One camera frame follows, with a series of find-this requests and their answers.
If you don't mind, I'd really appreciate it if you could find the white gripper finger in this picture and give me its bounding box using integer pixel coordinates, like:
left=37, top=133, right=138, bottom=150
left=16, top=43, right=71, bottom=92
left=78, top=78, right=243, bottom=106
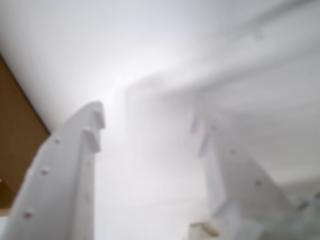
left=189, top=109, right=295, bottom=240
left=0, top=100, right=106, bottom=240

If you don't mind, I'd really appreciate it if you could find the brown cardboard box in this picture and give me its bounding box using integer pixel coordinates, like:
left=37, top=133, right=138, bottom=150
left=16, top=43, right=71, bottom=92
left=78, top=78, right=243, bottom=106
left=0, top=53, right=51, bottom=216

